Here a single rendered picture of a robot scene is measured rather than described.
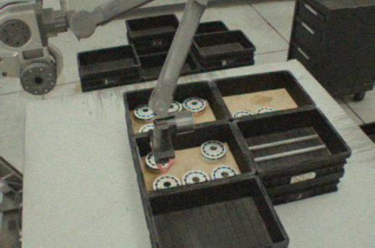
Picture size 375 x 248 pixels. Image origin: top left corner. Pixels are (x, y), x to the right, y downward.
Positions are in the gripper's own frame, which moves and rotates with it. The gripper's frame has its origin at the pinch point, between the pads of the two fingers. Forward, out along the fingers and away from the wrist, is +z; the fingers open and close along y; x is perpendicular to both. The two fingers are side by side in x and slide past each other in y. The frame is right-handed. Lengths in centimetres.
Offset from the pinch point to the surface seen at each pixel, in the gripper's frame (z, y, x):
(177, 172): 13.6, 6.5, -6.9
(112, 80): 52, 121, 10
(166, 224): 12.4, -16.6, 2.3
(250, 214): 11.8, -19.1, -27.1
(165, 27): 59, 190, -38
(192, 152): 14.0, 15.9, -15.2
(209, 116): 15.0, 35.7, -27.7
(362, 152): 25, 8, -95
